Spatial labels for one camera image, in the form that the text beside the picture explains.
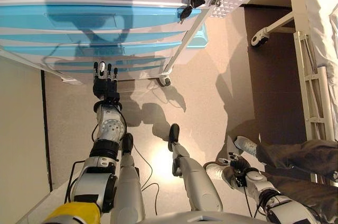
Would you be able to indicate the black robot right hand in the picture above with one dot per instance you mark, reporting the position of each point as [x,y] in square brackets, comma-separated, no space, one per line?
[240,167]

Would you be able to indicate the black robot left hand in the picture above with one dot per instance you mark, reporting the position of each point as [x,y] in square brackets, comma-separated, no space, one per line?
[104,85]

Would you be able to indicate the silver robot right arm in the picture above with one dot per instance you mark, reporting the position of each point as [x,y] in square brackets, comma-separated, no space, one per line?
[264,184]

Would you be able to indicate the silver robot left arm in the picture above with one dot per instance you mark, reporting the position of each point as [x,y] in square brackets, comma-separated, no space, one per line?
[108,129]

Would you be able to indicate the white sneaker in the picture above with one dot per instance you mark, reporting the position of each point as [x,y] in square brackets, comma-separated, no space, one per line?
[216,172]
[245,145]

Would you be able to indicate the white cart side tray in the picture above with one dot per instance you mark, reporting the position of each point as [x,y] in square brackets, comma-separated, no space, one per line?
[71,80]

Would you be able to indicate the person in striped shirt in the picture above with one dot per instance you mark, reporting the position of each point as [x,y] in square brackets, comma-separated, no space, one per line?
[295,163]

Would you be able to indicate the grey robot torso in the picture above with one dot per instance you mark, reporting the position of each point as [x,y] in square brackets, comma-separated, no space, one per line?
[206,217]

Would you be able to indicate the cart caster wheel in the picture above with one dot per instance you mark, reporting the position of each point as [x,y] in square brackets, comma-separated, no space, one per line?
[165,80]

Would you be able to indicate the silver robot left leg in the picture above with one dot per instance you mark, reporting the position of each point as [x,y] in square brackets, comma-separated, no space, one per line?
[128,181]

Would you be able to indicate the light blue waste bin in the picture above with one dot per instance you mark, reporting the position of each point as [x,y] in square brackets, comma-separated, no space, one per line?
[196,37]

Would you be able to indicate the black keys in lock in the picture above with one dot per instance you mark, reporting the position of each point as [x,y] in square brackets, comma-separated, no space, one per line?
[196,1]

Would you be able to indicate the bed caster wheel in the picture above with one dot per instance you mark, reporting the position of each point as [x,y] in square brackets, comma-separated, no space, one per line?
[260,37]

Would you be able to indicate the white hospital bed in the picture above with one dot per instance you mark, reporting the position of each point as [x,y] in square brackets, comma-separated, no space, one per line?
[322,10]

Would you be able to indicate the white folding bed rail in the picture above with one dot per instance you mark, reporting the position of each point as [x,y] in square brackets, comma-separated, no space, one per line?
[314,84]

